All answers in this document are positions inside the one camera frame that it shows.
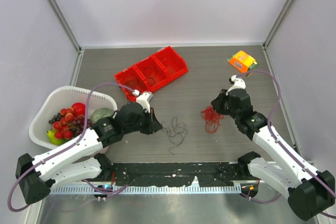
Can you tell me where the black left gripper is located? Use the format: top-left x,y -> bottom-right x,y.
123,106 -> 163,134

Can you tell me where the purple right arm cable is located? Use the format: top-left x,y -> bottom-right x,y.
235,70 -> 336,218

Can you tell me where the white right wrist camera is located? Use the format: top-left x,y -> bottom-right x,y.
226,75 -> 246,96

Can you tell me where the red cable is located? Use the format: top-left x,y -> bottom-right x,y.
200,105 -> 224,135

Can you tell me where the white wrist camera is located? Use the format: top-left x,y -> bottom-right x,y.
226,75 -> 246,96
132,90 -> 153,113

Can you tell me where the red three-compartment bin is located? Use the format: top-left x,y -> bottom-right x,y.
114,46 -> 188,93

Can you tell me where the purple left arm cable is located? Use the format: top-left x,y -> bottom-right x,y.
9,82 -> 141,213

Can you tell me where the dark grape bunch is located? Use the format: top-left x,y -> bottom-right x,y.
48,114 -> 85,132

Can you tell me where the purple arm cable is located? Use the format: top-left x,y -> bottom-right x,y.
235,70 -> 336,218
9,82 -> 141,213

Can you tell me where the red apple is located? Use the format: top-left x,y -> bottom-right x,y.
71,102 -> 86,116

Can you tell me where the white plastic basket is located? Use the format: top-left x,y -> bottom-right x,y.
29,86 -> 118,150

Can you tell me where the green melon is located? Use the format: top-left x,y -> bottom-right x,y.
90,108 -> 114,123

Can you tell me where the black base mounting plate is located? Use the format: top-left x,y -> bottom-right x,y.
110,162 -> 245,187

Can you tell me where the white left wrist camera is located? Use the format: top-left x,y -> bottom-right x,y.
132,90 -> 153,113

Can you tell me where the white slotted cable duct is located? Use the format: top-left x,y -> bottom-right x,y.
50,183 -> 242,195

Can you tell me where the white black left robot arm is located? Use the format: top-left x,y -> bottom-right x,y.
15,102 -> 162,205

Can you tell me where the orange green carton box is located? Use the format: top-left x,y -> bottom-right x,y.
227,50 -> 259,76

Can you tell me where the yellow green pear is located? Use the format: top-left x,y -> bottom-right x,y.
47,130 -> 64,146

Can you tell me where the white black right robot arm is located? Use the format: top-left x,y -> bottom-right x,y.
211,89 -> 335,221

